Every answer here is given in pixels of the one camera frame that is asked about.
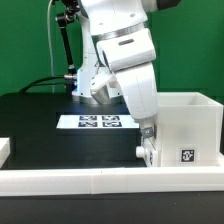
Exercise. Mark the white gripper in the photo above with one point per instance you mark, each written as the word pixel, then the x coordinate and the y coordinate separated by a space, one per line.
pixel 139 90

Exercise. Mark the white drawer box front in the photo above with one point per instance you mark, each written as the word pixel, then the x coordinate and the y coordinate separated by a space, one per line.
pixel 148 153

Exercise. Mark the white drawer cabinet frame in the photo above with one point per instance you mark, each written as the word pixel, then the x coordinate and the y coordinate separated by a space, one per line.
pixel 189 129

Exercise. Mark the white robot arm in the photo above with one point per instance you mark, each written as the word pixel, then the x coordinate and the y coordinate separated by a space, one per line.
pixel 119 51

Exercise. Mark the paper sheet with markers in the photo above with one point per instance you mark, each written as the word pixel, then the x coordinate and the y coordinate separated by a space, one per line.
pixel 96 122

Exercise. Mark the white left fence piece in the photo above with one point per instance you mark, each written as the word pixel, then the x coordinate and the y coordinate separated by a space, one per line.
pixel 4 150

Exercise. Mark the white front fence rail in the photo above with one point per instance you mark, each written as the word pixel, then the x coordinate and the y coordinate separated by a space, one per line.
pixel 112 180

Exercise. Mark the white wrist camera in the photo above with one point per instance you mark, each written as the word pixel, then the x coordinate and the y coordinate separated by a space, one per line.
pixel 103 87

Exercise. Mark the black camera stand pole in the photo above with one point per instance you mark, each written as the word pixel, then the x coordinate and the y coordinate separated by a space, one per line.
pixel 63 19

